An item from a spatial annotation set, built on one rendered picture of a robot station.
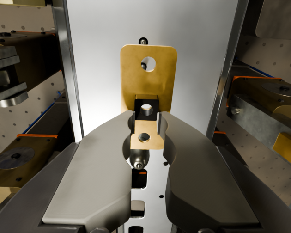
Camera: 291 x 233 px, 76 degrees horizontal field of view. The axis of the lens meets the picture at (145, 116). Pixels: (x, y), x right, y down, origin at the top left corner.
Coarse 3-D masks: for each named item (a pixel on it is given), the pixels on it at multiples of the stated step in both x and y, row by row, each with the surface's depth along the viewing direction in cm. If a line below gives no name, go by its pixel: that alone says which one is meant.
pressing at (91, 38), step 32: (64, 0) 20; (96, 0) 21; (128, 0) 21; (160, 0) 21; (192, 0) 21; (224, 0) 21; (64, 32) 22; (96, 32) 22; (128, 32) 22; (160, 32) 22; (192, 32) 22; (224, 32) 22; (64, 64) 24; (96, 64) 24; (192, 64) 24; (224, 64) 25; (96, 96) 26; (192, 96) 26; (128, 160) 32; (160, 160) 32; (160, 192) 36; (128, 224) 40; (160, 224) 41
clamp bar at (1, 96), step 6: (0, 60) 17; (6, 60) 18; (12, 60) 18; (18, 60) 19; (0, 66) 17; (6, 66) 18; (12, 84) 19; (18, 84) 19; (24, 84) 20; (0, 90) 18; (6, 90) 18; (12, 90) 19; (18, 90) 19; (0, 96) 17; (6, 96) 18
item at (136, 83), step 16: (128, 48) 12; (144, 48) 12; (160, 48) 12; (128, 64) 13; (160, 64) 13; (128, 80) 13; (144, 80) 13; (160, 80) 13; (128, 96) 14; (144, 96) 13; (160, 96) 14; (144, 112) 14; (144, 128) 15; (144, 144) 16; (160, 144) 16
